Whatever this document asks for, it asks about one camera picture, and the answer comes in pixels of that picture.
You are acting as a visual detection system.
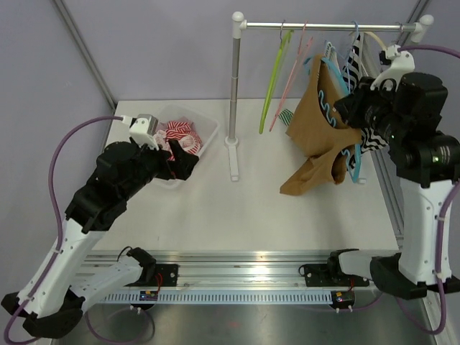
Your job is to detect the black white striped tank top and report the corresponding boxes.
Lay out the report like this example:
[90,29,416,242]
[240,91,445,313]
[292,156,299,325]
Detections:
[343,32,388,154]

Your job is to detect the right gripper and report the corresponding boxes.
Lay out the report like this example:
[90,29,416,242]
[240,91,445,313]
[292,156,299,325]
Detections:
[334,77,408,144]

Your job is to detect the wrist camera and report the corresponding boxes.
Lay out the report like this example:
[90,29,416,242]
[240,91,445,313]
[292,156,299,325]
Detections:
[370,45,415,91]
[121,114,160,151]

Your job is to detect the white plastic basket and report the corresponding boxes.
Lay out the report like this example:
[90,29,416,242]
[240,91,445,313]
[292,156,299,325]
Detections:
[150,103,220,190]

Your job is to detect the red striped tank top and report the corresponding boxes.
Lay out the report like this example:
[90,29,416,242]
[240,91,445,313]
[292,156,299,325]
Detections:
[154,124,202,155]

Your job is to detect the pink tank top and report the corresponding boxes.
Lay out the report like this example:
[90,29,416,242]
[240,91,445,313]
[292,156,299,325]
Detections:
[159,116,193,127]

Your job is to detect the clothes rack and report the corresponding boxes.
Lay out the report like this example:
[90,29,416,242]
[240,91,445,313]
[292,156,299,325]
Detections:
[224,11,434,182]

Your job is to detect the aluminium rail base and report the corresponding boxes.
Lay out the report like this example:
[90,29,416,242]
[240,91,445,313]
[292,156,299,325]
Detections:
[102,251,374,305]

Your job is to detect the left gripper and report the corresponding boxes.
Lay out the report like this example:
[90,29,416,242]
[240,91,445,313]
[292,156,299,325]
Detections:
[121,138,199,201]

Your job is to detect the green hanger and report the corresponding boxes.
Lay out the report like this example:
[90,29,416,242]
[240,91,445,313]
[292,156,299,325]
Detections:
[258,30,294,134]

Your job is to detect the light blue hanger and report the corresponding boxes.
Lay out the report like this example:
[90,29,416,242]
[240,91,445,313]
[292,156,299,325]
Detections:
[343,20,360,64]

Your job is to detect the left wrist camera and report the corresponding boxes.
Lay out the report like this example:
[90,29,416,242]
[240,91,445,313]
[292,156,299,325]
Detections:
[121,114,160,151]

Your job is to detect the pink hanger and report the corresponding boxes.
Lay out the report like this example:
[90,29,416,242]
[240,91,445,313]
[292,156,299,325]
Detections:
[269,22,313,132]

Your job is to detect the cream hanger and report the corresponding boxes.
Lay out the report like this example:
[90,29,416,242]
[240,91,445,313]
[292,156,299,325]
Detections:
[364,31,387,50]

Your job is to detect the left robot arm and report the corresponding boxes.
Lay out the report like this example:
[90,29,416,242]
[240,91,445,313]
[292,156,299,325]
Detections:
[1,139,199,339]

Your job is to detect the green striped tank top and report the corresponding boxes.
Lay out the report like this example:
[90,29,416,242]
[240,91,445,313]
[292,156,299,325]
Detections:
[278,109,293,127]

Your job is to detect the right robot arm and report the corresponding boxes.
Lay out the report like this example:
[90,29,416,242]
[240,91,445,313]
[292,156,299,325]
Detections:
[326,72,459,300]

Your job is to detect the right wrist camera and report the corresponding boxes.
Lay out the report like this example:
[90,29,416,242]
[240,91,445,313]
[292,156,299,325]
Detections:
[370,45,415,91]

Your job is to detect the brown tank top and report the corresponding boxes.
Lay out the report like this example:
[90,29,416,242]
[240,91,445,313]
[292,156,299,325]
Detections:
[280,55,362,196]

